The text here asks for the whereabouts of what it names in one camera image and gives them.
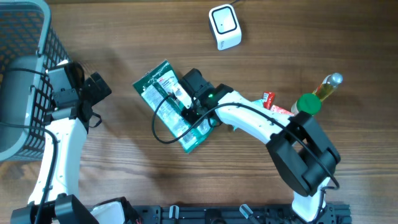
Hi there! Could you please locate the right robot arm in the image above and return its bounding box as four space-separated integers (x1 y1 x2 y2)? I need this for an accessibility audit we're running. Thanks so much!
178 68 341 223

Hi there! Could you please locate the orange small carton box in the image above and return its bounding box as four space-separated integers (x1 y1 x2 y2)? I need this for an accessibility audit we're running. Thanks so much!
270 105 294 116

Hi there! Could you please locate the green 3M product package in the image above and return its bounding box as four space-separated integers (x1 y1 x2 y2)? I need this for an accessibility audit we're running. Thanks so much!
132 60 214 153

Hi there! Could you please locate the white barcode scanner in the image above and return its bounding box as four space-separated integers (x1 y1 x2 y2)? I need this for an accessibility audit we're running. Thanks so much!
208 4 242 51

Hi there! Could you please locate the teal packet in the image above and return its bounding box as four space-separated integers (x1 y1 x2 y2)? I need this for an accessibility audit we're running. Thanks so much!
252 99 264 108

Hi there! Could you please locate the left camera cable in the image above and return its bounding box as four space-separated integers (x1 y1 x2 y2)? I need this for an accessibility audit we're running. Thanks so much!
0 68 60 224

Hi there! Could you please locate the small yellow oil bottle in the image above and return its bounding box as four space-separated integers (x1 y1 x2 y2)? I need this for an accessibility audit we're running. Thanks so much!
313 73 343 101

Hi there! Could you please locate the red stick sachet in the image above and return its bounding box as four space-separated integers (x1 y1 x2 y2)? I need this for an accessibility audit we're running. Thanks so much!
263 91 275 110

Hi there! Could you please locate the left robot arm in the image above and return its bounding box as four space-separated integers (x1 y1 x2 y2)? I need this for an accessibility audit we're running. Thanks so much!
11 62 112 223

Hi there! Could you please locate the grey plastic shopping basket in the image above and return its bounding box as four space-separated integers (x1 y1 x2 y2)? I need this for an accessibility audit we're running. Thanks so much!
1 0 69 161

